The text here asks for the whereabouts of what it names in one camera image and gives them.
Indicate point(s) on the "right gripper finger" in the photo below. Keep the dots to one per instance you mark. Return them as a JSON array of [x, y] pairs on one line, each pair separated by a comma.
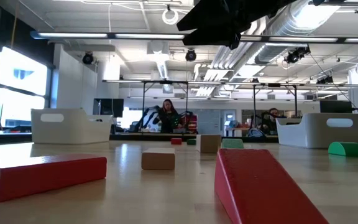
[[210, 17], [216, 38]]

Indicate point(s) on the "wood cube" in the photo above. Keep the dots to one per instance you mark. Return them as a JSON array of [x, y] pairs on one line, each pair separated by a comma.
[[210, 143]]

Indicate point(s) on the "green rectangular block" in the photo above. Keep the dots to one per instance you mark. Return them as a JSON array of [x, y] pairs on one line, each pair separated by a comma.
[[191, 142], [232, 144]]

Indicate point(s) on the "red rectangular block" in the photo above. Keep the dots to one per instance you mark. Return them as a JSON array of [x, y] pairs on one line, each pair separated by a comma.
[[176, 141], [42, 177]]

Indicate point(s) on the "natural wood rectangular block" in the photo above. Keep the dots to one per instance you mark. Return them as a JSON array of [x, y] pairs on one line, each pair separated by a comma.
[[158, 160]]

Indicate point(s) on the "red ramp block foreground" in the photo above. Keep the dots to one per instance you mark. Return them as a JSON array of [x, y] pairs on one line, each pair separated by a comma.
[[259, 186]]

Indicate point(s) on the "green half-round block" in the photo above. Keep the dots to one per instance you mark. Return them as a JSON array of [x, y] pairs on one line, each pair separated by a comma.
[[346, 150]]

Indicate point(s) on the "background black robot arm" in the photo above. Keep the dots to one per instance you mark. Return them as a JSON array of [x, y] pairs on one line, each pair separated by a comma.
[[148, 115]]

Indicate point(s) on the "black round ceiling spotlight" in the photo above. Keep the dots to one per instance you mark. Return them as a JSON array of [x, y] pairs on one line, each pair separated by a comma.
[[88, 58], [190, 55]]

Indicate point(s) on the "person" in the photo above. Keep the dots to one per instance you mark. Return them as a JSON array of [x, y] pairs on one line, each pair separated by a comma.
[[270, 122], [168, 119]]

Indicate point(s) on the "black overhead light bar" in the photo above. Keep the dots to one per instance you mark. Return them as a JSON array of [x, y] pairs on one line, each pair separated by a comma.
[[110, 35]]

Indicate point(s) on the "black computer monitor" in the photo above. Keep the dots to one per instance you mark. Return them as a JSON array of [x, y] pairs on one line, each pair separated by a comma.
[[107, 107], [336, 106]]

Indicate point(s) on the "white opaque plastic bin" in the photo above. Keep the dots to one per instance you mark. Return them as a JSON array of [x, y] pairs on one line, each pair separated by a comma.
[[309, 135], [73, 130]]

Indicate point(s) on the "large bright window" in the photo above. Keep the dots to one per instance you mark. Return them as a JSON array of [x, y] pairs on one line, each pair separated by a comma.
[[20, 71]]

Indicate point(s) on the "silver ventilation duct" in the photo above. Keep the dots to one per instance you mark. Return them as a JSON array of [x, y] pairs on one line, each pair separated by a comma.
[[291, 25]]

